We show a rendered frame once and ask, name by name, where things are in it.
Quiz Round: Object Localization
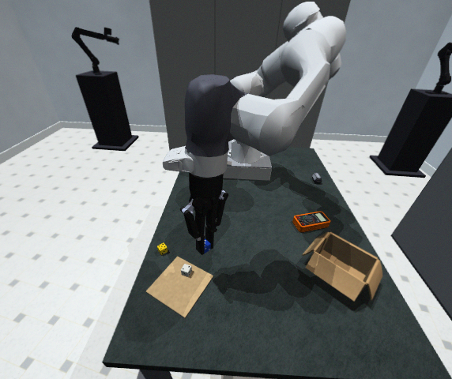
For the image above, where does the orange rectangular block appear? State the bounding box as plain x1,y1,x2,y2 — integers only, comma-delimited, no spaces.
292,212,330,232

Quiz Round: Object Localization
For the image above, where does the yellow die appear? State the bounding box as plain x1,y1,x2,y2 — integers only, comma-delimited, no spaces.
157,243,168,255

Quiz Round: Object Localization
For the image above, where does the tan square mat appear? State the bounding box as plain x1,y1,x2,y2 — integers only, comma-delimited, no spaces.
146,257,213,318

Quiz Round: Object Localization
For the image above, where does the white die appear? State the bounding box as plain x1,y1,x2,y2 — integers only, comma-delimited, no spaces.
181,264,192,277

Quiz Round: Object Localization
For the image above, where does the blue die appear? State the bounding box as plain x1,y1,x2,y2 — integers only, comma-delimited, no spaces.
204,239,211,253

